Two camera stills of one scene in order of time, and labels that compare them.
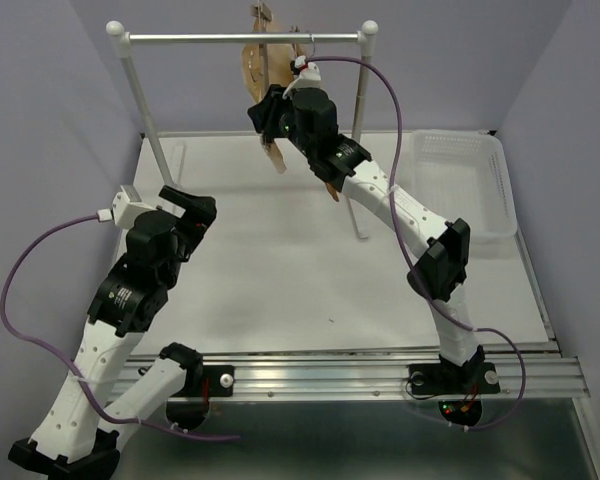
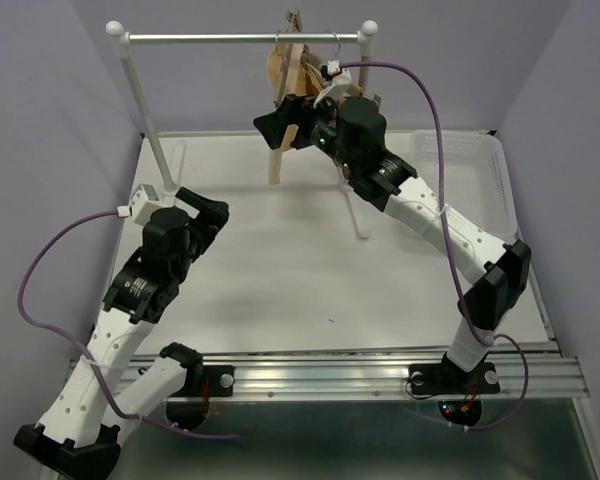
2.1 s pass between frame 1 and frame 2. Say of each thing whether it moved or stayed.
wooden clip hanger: moved
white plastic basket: stayed
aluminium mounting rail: stayed
